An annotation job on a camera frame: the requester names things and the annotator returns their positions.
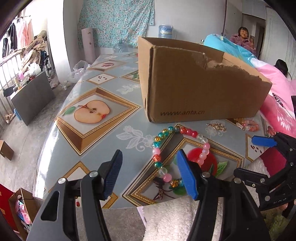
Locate large multicolour bead bracelet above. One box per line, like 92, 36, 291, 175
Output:
151, 126, 211, 188

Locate small items on cabinet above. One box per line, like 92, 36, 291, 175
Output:
13, 70, 36, 90

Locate blue water dispenser bottle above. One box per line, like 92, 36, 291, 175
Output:
158, 24, 174, 39

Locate brown paper bag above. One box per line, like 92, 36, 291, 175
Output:
9, 188, 40, 232

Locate white plastic bag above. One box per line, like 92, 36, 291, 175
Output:
68, 60, 91, 83

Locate black pouch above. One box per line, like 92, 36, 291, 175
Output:
3, 87, 16, 98

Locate blue patterned quilt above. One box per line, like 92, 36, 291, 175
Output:
203, 34, 258, 70

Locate black fuzzy object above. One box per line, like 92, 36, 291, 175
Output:
274, 59, 289, 77

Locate floral wall cloth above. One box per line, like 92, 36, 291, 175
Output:
77, 0, 155, 48

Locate grey cabinet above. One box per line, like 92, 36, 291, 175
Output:
10, 71, 56, 126

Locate small orange pink bead bracelet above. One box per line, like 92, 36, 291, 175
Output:
242, 119, 259, 132

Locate small cardboard box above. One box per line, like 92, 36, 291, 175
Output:
0, 140, 14, 161

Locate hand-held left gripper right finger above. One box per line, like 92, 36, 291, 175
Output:
176, 149, 272, 241

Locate gold chain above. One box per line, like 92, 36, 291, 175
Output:
206, 123, 226, 132

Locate empty clear water jug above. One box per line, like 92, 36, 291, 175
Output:
113, 40, 129, 53

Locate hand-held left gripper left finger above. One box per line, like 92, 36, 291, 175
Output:
26, 149, 123, 241

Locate metal railing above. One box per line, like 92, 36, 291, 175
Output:
0, 50, 23, 132

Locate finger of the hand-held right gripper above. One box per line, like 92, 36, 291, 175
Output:
251, 133, 296, 178
233, 169, 289, 197

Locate wheelchair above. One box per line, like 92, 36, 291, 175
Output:
40, 50, 53, 78

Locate brown cardboard box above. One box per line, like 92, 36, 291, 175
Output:
137, 36, 273, 123

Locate hanging black jacket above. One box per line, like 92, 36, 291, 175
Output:
2, 23, 18, 57

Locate red gift bag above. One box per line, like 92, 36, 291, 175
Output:
0, 183, 15, 219

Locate white fleece clothing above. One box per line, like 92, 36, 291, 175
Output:
137, 148, 292, 241

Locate hanging pink garment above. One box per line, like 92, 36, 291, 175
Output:
17, 17, 31, 48

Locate pile of clothes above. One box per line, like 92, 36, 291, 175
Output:
21, 30, 48, 70

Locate white door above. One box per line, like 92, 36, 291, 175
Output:
265, 7, 296, 77

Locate pink floral blanket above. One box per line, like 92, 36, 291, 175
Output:
240, 58, 296, 142

